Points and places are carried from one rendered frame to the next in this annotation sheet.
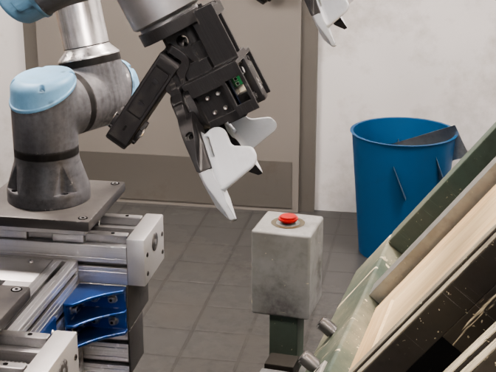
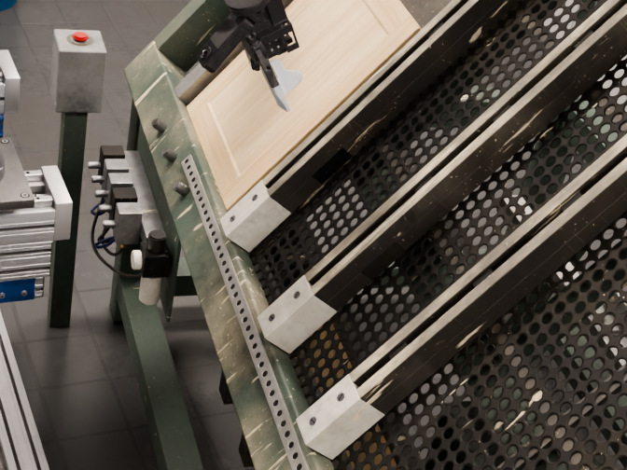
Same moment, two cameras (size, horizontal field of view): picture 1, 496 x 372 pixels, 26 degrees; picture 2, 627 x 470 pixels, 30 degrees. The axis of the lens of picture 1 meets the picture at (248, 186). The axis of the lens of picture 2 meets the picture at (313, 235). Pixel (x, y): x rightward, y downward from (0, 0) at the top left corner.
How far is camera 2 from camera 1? 1.35 m
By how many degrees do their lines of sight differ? 39
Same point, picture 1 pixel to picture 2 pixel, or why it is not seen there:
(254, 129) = not seen: hidden behind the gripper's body
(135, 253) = (12, 88)
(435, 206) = (194, 20)
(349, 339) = (193, 136)
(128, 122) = (219, 58)
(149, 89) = (235, 39)
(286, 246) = (87, 61)
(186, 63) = (257, 23)
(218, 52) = (277, 17)
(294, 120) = not seen: outside the picture
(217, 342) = not seen: outside the picture
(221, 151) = (281, 74)
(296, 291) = (93, 92)
